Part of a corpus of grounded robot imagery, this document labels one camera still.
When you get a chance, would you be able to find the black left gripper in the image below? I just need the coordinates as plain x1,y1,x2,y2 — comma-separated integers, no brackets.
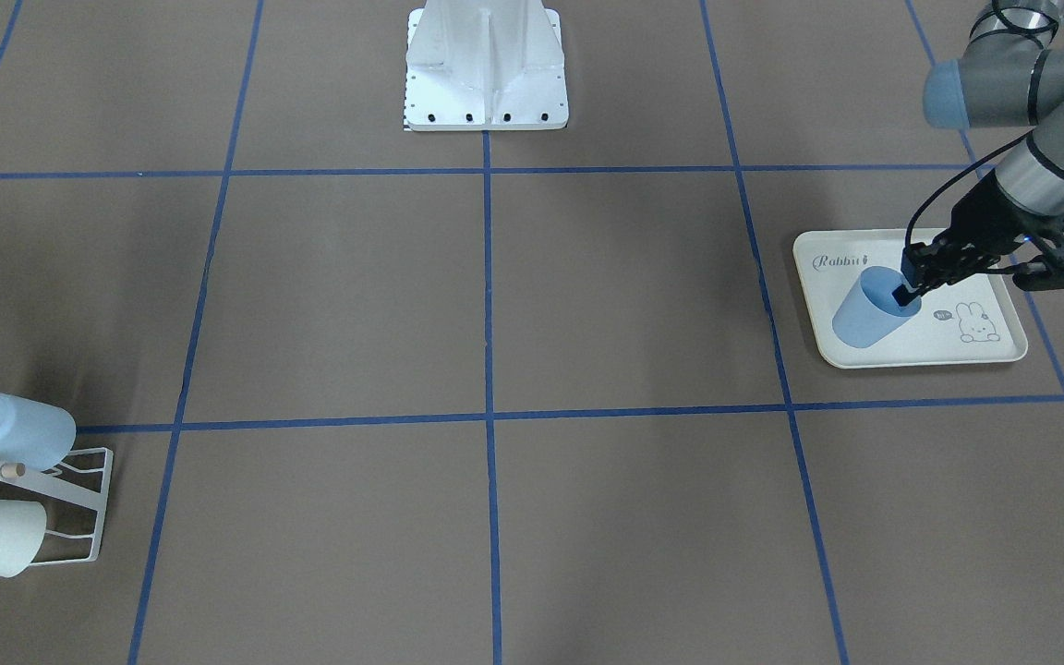
892,174,1064,307

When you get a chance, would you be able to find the light blue plastic cup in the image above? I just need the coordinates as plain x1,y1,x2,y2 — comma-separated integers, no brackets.
0,393,77,471

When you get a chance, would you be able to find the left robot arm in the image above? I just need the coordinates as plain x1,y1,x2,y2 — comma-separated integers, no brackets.
892,1,1064,306

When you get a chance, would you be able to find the cream plastic tray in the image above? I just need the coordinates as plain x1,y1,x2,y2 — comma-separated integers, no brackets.
792,230,1029,369

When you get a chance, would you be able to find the white wire cup rack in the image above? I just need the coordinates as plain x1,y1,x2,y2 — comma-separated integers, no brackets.
0,447,115,568

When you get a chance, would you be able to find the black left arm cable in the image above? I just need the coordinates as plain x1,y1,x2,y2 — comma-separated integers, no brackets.
903,129,1037,252

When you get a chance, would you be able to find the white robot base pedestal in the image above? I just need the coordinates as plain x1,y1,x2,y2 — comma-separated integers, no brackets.
403,1,570,132

